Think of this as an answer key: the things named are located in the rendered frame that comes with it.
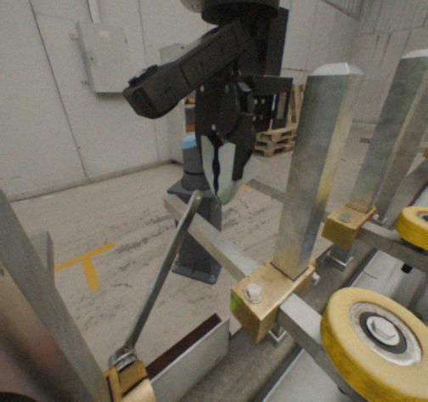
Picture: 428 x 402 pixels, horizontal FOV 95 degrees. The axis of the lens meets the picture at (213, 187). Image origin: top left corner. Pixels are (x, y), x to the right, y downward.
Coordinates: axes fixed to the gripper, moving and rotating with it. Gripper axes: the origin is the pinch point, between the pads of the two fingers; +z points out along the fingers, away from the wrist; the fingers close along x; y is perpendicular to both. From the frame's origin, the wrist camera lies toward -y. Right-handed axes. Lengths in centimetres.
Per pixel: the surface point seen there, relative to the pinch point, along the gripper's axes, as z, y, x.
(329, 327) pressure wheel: 5.7, -0.3, -15.8
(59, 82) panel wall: -19, -2, 261
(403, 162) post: 5, 56, -9
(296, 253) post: 5.3, 4.8, -9.4
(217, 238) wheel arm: 10.7, 2.6, 3.4
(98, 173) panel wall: 87, 9, 262
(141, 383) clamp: 8.6, -14.5, -8.3
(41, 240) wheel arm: 9.6, -21.7, 19.7
